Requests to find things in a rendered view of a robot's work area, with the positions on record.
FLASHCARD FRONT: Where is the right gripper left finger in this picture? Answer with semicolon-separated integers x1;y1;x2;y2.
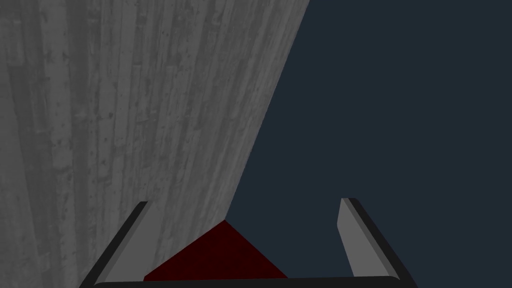
78;200;162;288

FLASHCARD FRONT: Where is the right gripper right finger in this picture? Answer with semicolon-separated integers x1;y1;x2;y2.
336;197;419;288

